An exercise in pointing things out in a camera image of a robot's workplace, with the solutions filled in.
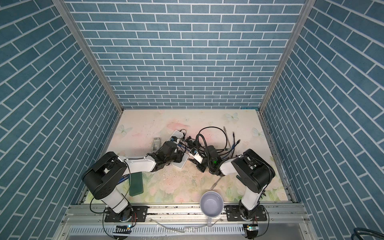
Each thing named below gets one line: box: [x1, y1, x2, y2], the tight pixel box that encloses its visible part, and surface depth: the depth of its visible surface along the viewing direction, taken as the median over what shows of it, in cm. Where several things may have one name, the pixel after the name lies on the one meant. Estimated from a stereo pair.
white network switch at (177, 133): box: [167, 130, 184, 141], surface depth 104 cm
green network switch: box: [129, 171, 144, 197], surface depth 83 cm
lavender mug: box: [200, 190, 224, 227], surface depth 75 cm
